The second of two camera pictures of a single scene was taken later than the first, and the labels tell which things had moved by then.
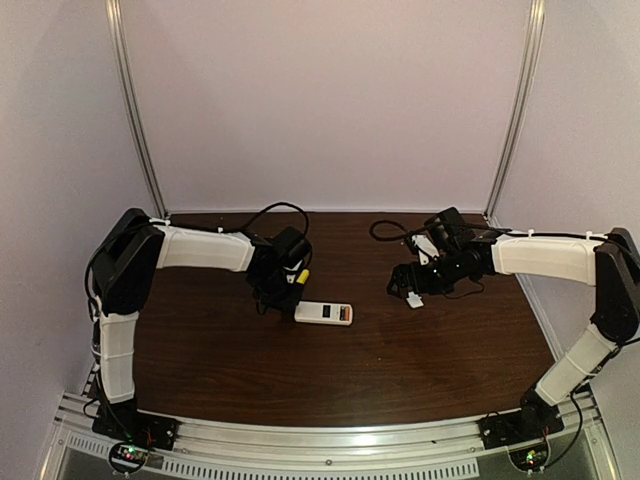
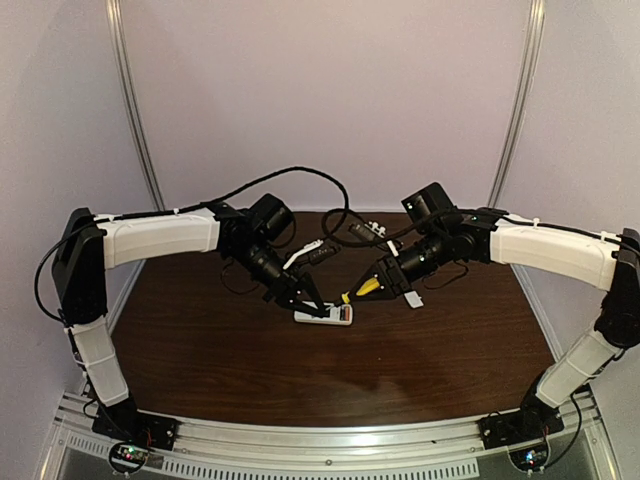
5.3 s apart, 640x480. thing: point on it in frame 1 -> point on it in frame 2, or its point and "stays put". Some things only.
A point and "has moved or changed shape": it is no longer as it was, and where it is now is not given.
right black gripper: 409,279 -> 390,272
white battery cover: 414,300 stays put
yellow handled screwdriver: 303,276 has moved or changed shape
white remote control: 324,312 stays put
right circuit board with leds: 530,458 stays put
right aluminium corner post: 520,113 stays put
